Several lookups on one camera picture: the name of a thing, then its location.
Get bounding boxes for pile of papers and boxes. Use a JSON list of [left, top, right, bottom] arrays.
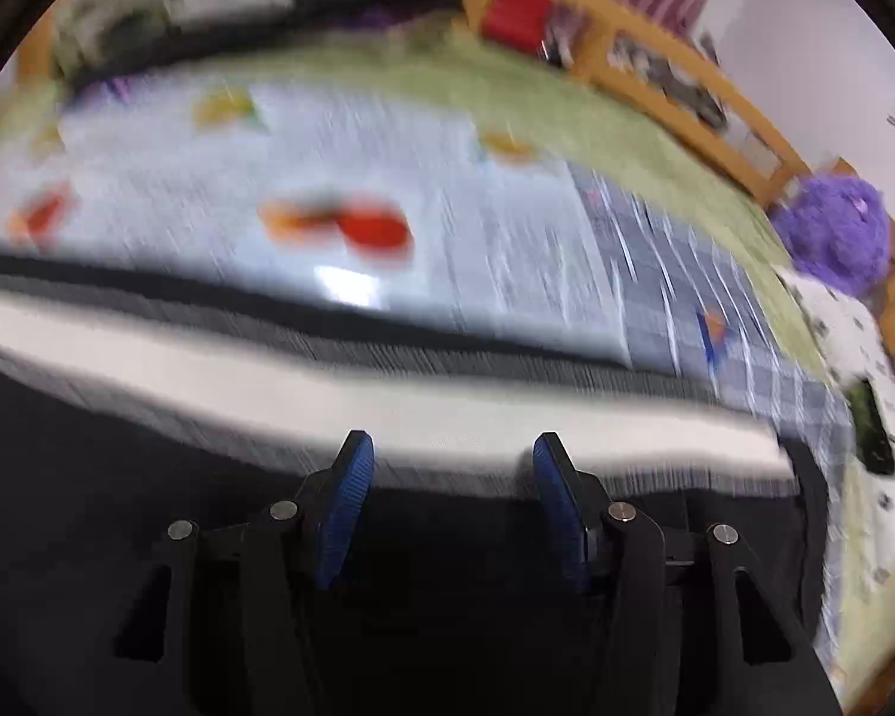
[[544, 15, 726, 128]]

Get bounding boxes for green bed sheet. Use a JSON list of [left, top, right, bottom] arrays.
[[0, 37, 895, 709]]

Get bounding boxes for wooden bed frame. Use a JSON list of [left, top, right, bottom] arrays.
[[15, 0, 895, 716]]

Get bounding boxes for fruit print plastic tablecloth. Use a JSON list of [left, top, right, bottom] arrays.
[[0, 82, 628, 359]]

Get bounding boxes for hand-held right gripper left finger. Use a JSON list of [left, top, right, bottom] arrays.
[[82, 430, 378, 716]]

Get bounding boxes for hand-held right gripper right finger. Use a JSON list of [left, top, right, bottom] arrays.
[[532, 431, 844, 716]]

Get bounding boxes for grey plaid cloth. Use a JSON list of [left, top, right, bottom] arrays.
[[567, 164, 859, 658]]

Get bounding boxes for purple plush toy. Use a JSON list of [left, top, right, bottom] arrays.
[[771, 175, 892, 292]]

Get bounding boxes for white flower print pillow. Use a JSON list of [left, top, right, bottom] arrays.
[[779, 268, 895, 560]]

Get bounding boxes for black pants with white waistband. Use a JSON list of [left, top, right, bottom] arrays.
[[0, 249, 829, 716]]

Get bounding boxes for red chair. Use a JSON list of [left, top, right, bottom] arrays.
[[481, 0, 553, 53]]

